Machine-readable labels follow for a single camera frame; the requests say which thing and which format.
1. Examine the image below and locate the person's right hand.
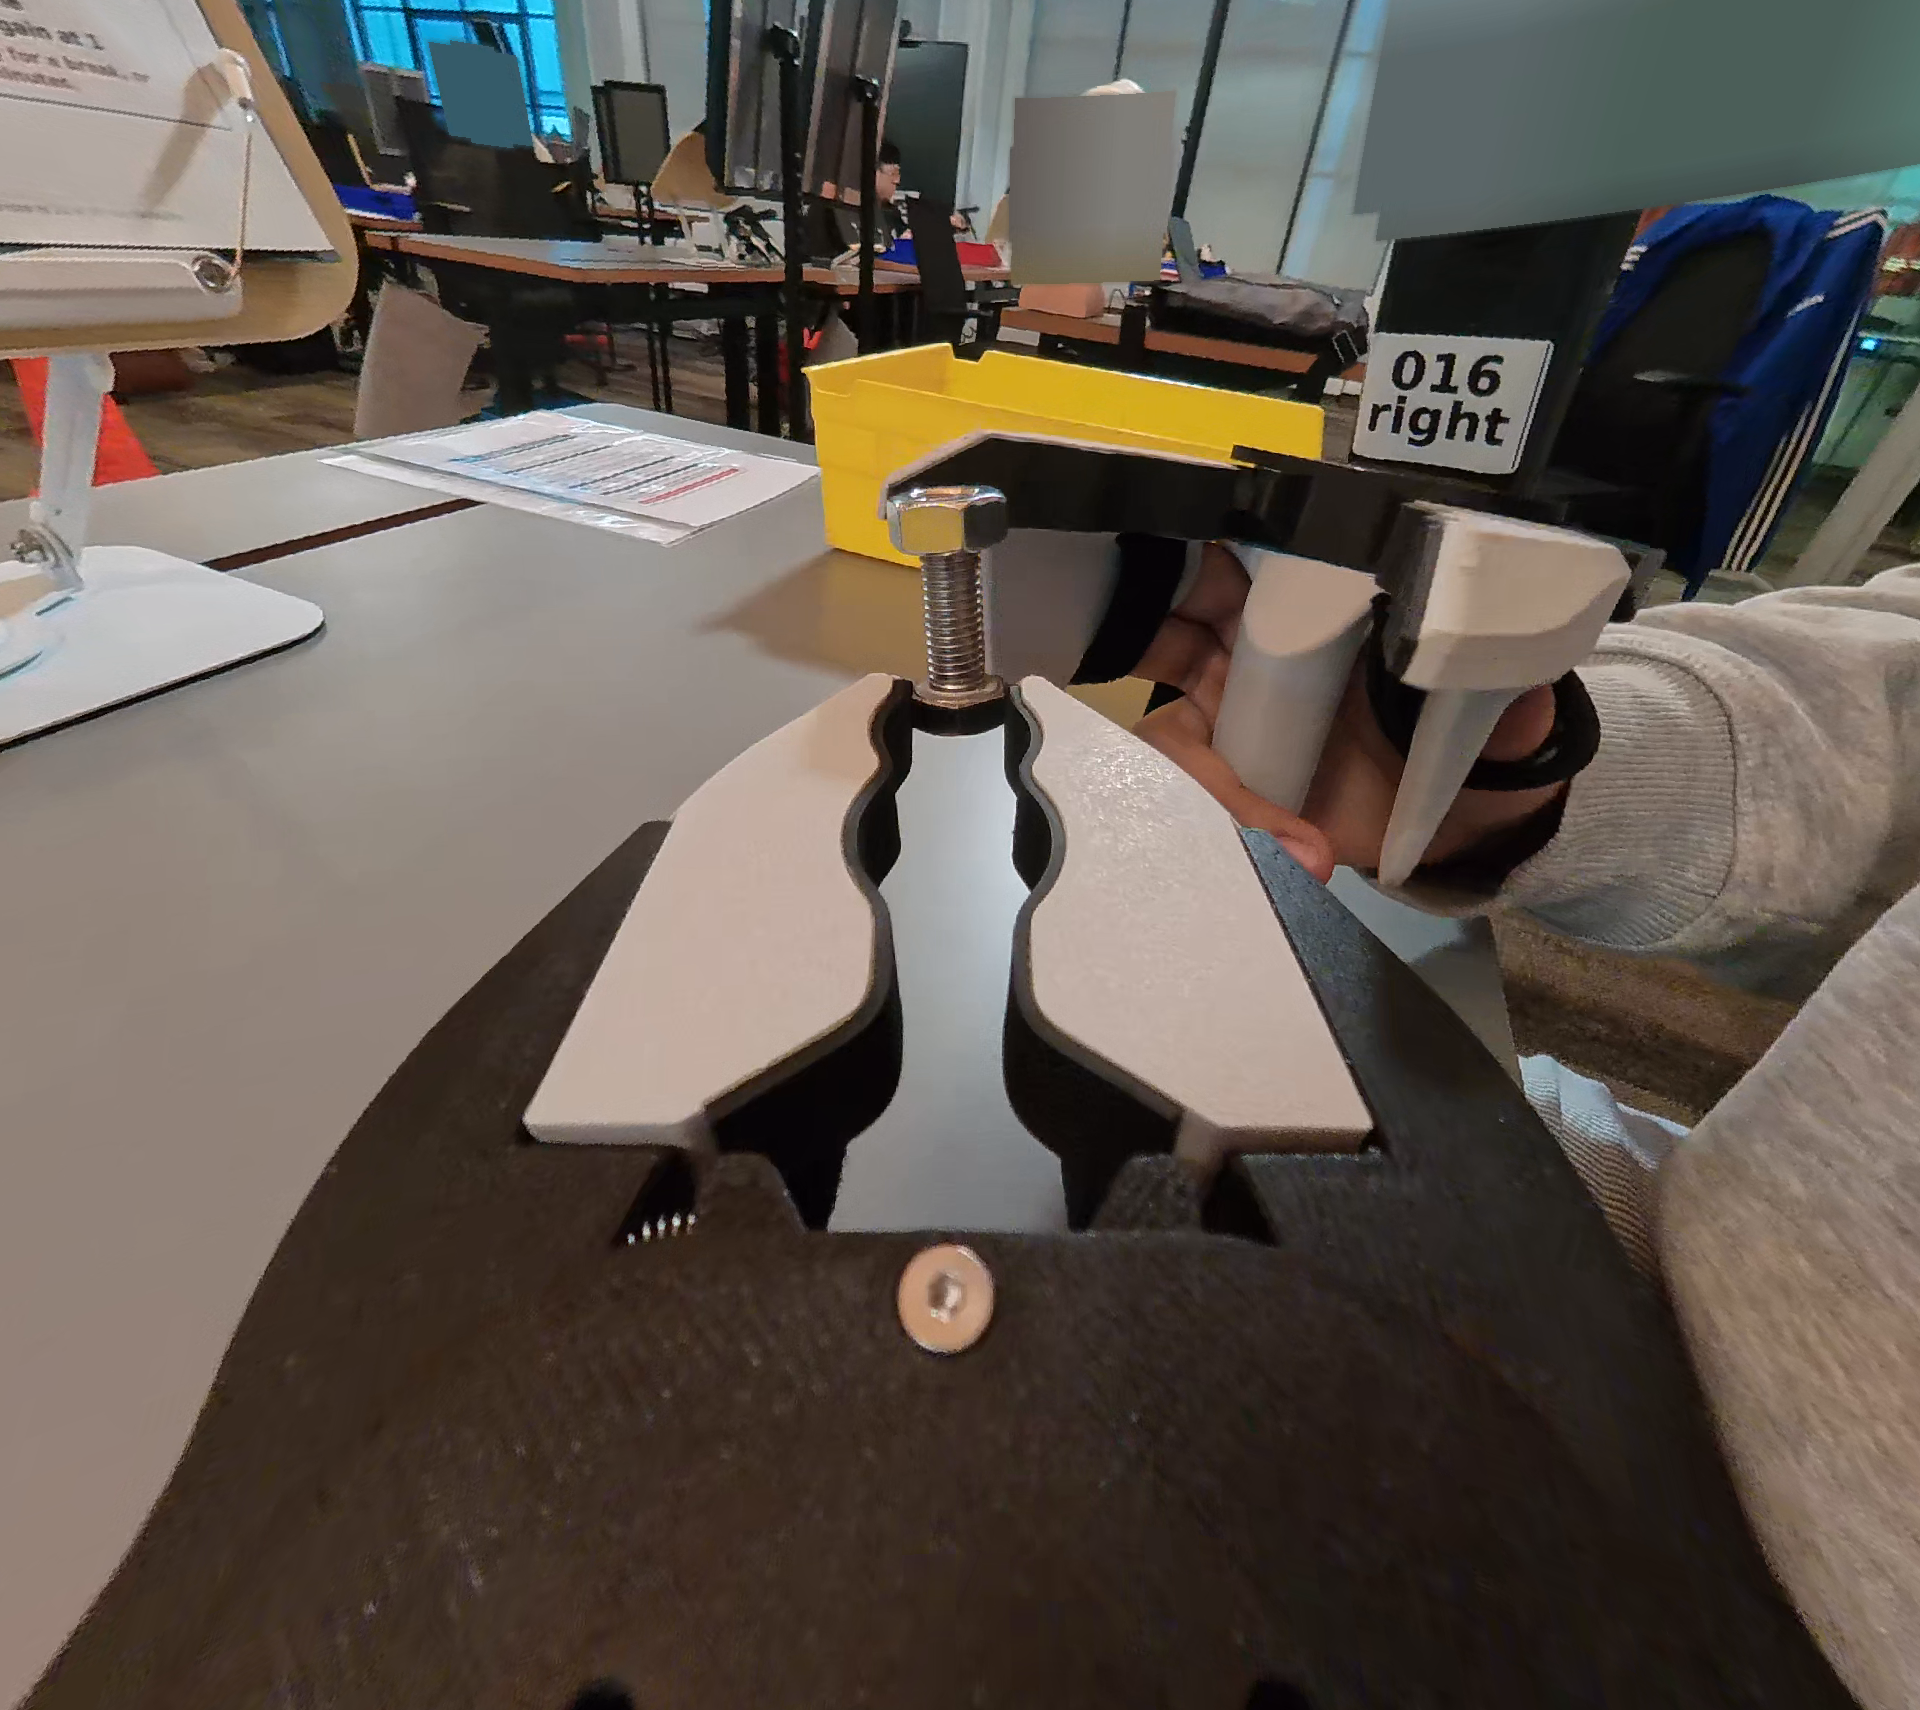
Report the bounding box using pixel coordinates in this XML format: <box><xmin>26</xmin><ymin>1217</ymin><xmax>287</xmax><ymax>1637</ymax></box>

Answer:
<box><xmin>1131</xmin><ymin>571</ymin><xmax>1570</xmax><ymax>910</ymax></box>

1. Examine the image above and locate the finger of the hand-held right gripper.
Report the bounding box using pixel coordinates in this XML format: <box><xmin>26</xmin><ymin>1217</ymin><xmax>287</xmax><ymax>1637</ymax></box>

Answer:
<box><xmin>877</xmin><ymin>433</ymin><xmax>1253</xmax><ymax>547</ymax></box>
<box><xmin>992</xmin><ymin>530</ymin><xmax>1123</xmax><ymax>691</ymax></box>

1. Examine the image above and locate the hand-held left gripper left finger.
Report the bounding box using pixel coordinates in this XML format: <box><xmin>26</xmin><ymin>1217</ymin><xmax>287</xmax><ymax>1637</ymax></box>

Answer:
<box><xmin>520</xmin><ymin>673</ymin><xmax>913</xmax><ymax>1231</ymax></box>

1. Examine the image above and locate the steel hex nut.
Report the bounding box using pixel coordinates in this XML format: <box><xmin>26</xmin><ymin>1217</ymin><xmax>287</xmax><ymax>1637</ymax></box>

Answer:
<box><xmin>882</xmin><ymin>486</ymin><xmax>1012</xmax><ymax>559</ymax></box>

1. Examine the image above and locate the laminated paper sheet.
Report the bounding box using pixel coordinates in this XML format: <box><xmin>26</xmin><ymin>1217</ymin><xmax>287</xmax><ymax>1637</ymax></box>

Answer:
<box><xmin>322</xmin><ymin>408</ymin><xmax>824</xmax><ymax>547</ymax></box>

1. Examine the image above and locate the small black monitor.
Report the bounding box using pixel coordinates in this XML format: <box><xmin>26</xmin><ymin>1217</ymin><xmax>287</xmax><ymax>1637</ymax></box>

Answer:
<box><xmin>591</xmin><ymin>78</ymin><xmax>672</xmax><ymax>187</ymax></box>

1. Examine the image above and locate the person's striped garment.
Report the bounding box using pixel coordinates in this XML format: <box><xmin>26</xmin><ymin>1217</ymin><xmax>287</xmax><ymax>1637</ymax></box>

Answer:
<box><xmin>1521</xmin><ymin>1057</ymin><xmax>1690</xmax><ymax>1279</ymax></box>

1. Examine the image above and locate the orange cone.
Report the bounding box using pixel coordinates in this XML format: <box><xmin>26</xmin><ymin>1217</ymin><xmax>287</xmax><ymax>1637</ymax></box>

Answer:
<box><xmin>0</xmin><ymin>356</ymin><xmax>159</xmax><ymax>491</ymax></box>

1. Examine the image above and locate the steel hex bolt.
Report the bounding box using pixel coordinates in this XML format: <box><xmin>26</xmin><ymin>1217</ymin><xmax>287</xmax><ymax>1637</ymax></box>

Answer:
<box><xmin>907</xmin><ymin>482</ymin><xmax>1010</xmax><ymax>711</ymax></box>

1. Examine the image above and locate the black office chair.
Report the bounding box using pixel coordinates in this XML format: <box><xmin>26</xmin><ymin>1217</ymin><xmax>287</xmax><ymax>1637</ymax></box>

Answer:
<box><xmin>1530</xmin><ymin>224</ymin><xmax>1788</xmax><ymax>542</ymax></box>

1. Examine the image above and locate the white cardboard sheet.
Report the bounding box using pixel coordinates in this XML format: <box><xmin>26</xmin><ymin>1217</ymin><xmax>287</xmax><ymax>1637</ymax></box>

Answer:
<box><xmin>354</xmin><ymin>282</ymin><xmax>489</xmax><ymax>441</ymax></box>

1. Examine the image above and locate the yellow plastic bin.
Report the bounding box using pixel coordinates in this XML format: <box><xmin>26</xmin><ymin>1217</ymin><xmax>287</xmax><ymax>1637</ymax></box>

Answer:
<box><xmin>803</xmin><ymin>343</ymin><xmax>1329</xmax><ymax>572</ymax></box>

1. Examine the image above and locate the dark monitor screen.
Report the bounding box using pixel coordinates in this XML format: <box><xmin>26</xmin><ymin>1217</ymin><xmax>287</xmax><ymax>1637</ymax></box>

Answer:
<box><xmin>896</xmin><ymin>40</ymin><xmax>972</xmax><ymax>204</ymax></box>

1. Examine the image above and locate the white document stand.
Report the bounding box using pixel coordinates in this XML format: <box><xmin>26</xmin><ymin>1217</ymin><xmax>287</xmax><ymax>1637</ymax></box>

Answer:
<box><xmin>0</xmin><ymin>44</ymin><xmax>327</xmax><ymax>751</ymax></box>

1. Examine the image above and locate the grey desk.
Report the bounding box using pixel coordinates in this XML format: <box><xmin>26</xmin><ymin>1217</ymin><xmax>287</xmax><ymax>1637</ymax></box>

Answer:
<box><xmin>0</xmin><ymin>403</ymin><xmax>1518</xmax><ymax>1710</ymax></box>

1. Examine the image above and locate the blue jacket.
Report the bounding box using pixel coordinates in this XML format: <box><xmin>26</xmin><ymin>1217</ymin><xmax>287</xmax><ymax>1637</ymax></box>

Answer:
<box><xmin>1590</xmin><ymin>194</ymin><xmax>1891</xmax><ymax>580</ymax></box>

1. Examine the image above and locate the person's right forearm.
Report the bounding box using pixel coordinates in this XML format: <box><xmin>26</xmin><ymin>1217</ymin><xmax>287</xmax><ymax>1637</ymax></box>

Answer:
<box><xmin>1401</xmin><ymin>571</ymin><xmax>1920</xmax><ymax>993</ymax></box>

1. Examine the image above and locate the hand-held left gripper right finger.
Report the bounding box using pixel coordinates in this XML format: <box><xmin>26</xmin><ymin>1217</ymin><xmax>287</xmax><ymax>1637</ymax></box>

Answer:
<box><xmin>1008</xmin><ymin>674</ymin><xmax>1380</xmax><ymax>1231</ymax></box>

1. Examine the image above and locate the black bag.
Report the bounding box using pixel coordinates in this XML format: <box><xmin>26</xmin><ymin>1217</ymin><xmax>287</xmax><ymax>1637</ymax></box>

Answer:
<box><xmin>1153</xmin><ymin>270</ymin><xmax>1373</xmax><ymax>344</ymax></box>

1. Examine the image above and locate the person's grey sweater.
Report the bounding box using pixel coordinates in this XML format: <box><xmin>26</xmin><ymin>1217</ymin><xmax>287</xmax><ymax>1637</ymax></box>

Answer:
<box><xmin>1655</xmin><ymin>892</ymin><xmax>1920</xmax><ymax>1710</ymax></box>

